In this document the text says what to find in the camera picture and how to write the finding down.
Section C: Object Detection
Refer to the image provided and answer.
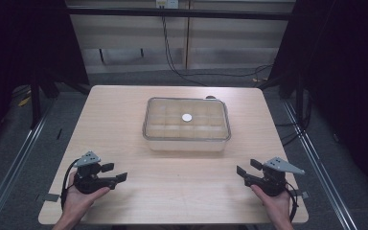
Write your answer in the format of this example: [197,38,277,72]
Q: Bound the white wall socket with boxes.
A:
[155,0,180,10]

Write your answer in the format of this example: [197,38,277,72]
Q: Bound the grey tape strip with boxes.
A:
[294,190,311,200]
[41,193,60,203]

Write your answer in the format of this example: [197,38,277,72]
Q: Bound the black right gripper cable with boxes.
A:
[284,181,300,223]

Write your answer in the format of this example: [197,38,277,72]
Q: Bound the metal floor rail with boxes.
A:
[0,103,54,230]
[282,99,360,230]

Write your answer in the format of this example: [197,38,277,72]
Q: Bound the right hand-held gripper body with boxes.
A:
[243,156,306,197]

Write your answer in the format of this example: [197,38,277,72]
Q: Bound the black cable from wall socket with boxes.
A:
[160,14,274,88]

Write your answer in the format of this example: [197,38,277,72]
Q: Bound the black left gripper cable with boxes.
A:
[59,158,81,211]

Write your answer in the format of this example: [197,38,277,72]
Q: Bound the black horizontal bar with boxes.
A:
[66,7,297,21]

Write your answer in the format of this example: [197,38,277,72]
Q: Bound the black stand leg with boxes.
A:
[29,71,43,129]

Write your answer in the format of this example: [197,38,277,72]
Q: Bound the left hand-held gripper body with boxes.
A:
[72,150,119,196]

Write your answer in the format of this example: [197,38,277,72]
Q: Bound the person's right hand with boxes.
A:
[250,184,293,223]

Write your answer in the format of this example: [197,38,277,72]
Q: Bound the yellow floor tape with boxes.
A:
[17,96,32,108]

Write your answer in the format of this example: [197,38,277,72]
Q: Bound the black floor cables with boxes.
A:
[274,95,313,148]

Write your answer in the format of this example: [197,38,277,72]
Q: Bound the person's left hand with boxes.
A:
[61,172,111,222]

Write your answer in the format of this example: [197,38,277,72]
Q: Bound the black curtain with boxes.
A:
[257,0,368,196]
[0,0,91,157]

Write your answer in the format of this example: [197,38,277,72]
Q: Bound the clear plastic box with lid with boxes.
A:
[141,96,232,152]

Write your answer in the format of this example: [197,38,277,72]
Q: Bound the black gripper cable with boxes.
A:
[59,158,81,211]
[284,181,300,223]

